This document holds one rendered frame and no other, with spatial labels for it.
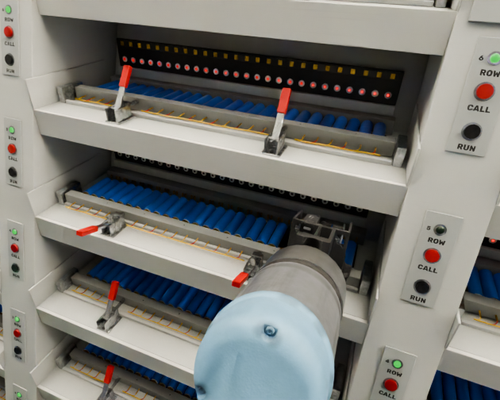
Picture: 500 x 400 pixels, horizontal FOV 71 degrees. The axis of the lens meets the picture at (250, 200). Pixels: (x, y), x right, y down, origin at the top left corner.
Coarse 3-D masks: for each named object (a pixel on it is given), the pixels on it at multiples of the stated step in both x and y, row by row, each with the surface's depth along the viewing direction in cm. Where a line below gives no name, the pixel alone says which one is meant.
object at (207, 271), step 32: (96, 160) 76; (32, 192) 63; (64, 192) 68; (224, 192) 70; (256, 192) 68; (64, 224) 64; (96, 224) 64; (352, 224) 63; (384, 224) 59; (128, 256) 60; (160, 256) 57; (192, 256) 58; (224, 256) 58; (224, 288) 55; (352, 320) 48
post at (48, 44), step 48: (0, 48) 60; (48, 48) 60; (96, 48) 70; (0, 96) 62; (0, 144) 64; (48, 144) 65; (0, 192) 67; (0, 240) 70; (48, 240) 70; (48, 336) 76
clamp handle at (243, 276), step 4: (252, 260) 53; (252, 264) 53; (248, 268) 52; (252, 268) 52; (240, 272) 50; (244, 272) 50; (248, 272) 51; (240, 276) 49; (244, 276) 49; (236, 280) 47; (240, 280) 48; (244, 280) 49; (232, 284) 47; (236, 284) 47; (240, 284) 47
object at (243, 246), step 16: (80, 192) 68; (96, 208) 66; (112, 208) 64; (128, 208) 64; (144, 224) 63; (160, 224) 62; (176, 224) 61; (192, 224) 61; (176, 240) 60; (208, 240) 59; (224, 240) 58; (240, 240) 58; (352, 272) 53
